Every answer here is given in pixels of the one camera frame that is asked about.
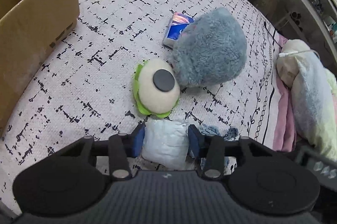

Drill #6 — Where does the black cable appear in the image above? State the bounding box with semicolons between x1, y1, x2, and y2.
263;20;282;48

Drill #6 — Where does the cardboard box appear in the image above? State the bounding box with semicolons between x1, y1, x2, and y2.
0;0;80;132

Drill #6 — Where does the cream plush pillow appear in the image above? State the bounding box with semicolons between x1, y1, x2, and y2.
276;39;318;88

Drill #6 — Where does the pink bed sheet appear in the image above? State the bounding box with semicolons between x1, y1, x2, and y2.
272;34;298;152

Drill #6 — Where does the white cable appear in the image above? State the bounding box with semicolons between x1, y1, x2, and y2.
279;49;321;59

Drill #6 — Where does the blue tissue packet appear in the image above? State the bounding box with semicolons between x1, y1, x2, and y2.
163;12;195;49

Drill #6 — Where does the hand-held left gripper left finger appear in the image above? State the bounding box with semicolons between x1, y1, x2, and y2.
56;124;146;179

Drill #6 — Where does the pastel fleece blanket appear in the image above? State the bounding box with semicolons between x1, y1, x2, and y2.
291;55;337;161

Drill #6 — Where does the blue-grey fluffy plush toy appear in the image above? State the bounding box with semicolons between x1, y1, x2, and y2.
168;7;247;87

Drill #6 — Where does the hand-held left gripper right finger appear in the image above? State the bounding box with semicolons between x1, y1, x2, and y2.
188;124;277;179

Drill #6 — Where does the white soft packet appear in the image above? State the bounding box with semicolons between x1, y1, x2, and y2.
142;120;190;170

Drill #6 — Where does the burger plush toy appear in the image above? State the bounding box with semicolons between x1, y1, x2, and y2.
134;59;181;117

